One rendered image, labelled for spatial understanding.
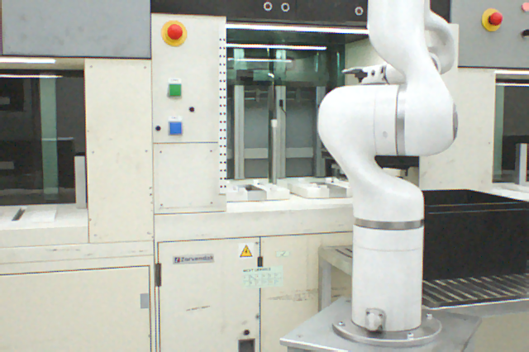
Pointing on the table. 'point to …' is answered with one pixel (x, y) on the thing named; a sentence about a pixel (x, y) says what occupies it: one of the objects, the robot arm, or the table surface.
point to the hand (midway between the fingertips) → (369, 77)
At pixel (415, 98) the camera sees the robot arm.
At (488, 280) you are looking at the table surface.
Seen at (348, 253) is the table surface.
